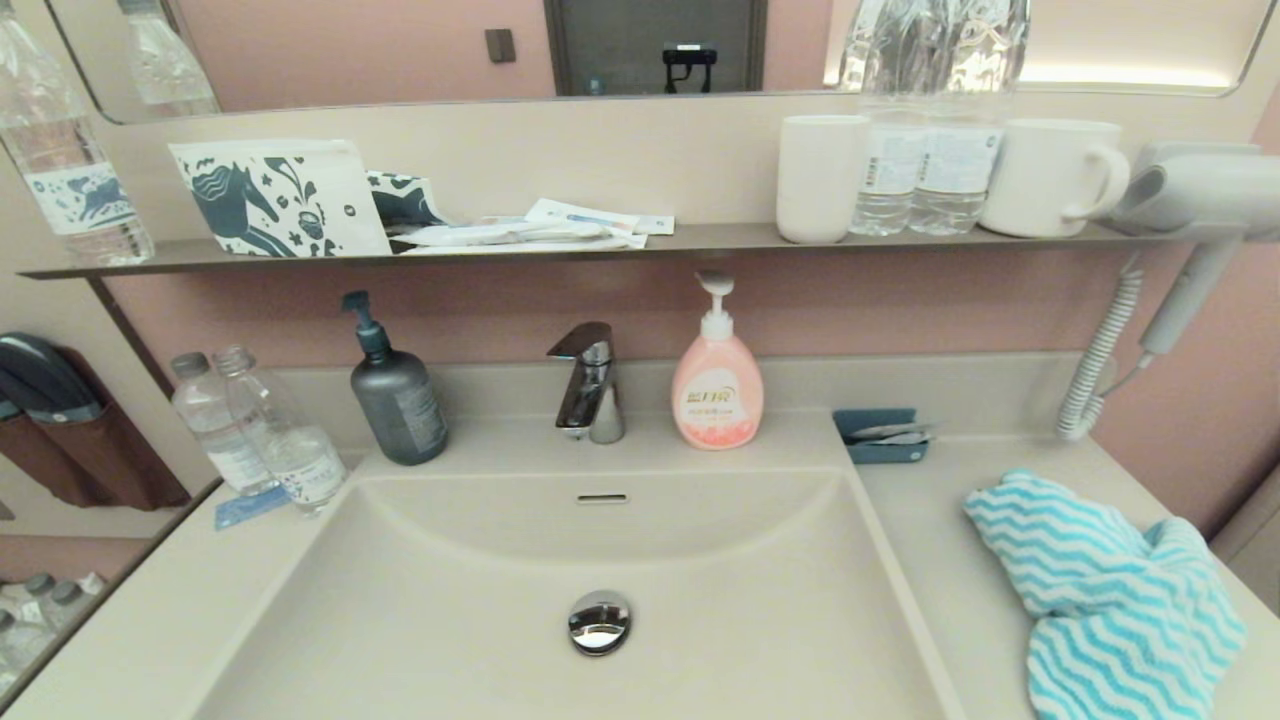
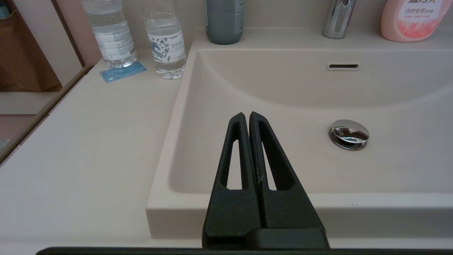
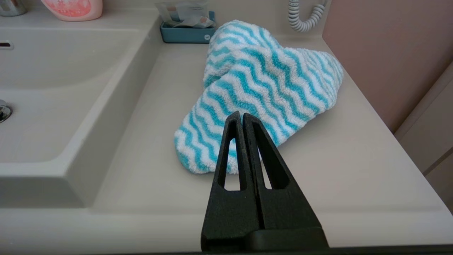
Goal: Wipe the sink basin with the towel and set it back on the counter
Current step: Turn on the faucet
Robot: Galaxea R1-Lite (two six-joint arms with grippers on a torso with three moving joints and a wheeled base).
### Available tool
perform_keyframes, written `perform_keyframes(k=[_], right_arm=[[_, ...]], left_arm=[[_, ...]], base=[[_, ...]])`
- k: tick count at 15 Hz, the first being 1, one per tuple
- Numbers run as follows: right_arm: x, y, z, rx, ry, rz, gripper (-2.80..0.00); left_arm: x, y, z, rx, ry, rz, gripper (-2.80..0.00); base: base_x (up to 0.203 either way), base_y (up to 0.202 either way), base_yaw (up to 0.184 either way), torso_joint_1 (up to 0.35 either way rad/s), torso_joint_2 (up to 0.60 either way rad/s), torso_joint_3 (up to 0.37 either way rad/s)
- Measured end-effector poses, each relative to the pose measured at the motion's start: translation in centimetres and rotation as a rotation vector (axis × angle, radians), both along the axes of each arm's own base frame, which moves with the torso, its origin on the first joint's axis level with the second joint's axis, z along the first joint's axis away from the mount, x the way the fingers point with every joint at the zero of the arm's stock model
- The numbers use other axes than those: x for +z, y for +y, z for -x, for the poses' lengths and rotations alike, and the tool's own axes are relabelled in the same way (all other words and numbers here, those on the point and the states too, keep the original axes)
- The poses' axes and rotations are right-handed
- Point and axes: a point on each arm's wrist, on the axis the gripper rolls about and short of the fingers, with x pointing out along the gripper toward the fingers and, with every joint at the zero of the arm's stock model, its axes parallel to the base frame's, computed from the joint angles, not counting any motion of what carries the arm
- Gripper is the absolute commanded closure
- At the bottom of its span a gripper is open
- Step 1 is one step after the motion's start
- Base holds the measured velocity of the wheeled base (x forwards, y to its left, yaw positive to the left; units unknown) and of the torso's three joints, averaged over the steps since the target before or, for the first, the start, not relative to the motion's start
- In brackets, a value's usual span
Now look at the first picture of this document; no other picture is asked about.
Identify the chrome faucet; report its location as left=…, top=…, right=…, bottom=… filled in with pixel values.
left=546, top=321, right=627, bottom=445

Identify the teal white striped cloth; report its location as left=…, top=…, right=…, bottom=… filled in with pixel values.
left=964, top=468, right=1249, bottom=720

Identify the beige sink basin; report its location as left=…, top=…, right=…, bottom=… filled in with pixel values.
left=190, top=465, right=966, bottom=720

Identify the pink soap pump bottle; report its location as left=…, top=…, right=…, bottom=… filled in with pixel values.
left=671, top=270, right=766, bottom=451

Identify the white toiletry packet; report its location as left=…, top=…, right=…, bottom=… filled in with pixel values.
left=524, top=197, right=676, bottom=237
left=390, top=218, right=649, bottom=253

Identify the dark grey pump bottle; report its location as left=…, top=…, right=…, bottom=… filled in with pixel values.
left=341, top=290, right=449, bottom=467

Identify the white tumbler cup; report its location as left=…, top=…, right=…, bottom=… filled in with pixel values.
left=776, top=114, right=871, bottom=245

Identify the blue soap tray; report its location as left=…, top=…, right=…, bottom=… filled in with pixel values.
left=833, top=408, right=931, bottom=465

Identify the chrome drain stopper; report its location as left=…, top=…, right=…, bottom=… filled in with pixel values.
left=567, top=589, right=633, bottom=657

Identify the small blue print pouch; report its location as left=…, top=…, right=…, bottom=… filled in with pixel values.
left=366, top=170, right=451, bottom=251

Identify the tall clear water bottle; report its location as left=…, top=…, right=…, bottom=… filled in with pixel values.
left=908, top=0, right=1031, bottom=237
left=848, top=0, right=941, bottom=237

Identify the clear patterned label water bottle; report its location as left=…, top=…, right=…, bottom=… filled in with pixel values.
left=214, top=345, right=349, bottom=515

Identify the large horse print pouch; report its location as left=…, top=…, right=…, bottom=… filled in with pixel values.
left=168, top=138, right=393, bottom=258

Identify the blue card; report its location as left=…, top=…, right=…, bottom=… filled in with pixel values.
left=214, top=484, right=293, bottom=531

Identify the clear plain label water bottle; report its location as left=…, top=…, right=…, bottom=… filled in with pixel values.
left=170, top=352, right=276, bottom=498

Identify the white mug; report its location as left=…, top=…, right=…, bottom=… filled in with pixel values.
left=978, top=118, right=1132, bottom=239

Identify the brown hanging bag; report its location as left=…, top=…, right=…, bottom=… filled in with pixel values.
left=0, top=345, right=191, bottom=511

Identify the white hair dryer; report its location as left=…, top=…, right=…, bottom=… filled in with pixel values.
left=1065, top=150, right=1280, bottom=356

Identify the horse label water bottle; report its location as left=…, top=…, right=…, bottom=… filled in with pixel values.
left=0, top=0, right=156, bottom=268

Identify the dark blue item in bag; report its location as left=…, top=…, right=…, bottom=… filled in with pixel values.
left=0, top=332, right=104, bottom=425

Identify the grey wall shelf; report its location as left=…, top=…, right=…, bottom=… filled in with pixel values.
left=15, top=222, right=1280, bottom=281

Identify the wall mirror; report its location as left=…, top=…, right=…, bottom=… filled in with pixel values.
left=45, top=0, right=1280, bottom=126

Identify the white coiled cord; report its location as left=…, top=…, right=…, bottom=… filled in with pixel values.
left=1057, top=265, right=1144, bottom=442

